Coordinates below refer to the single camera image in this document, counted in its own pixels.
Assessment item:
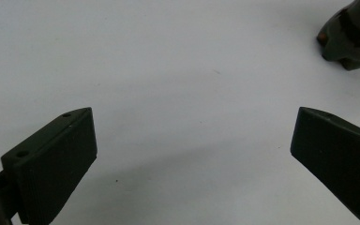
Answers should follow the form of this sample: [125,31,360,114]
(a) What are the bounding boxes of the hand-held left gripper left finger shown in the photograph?
[0,107,98,225]

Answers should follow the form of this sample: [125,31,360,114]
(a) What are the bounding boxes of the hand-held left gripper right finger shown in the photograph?
[290,106,360,225]

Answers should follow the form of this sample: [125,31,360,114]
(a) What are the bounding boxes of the cola bottle with red cap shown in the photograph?
[316,0,360,71]

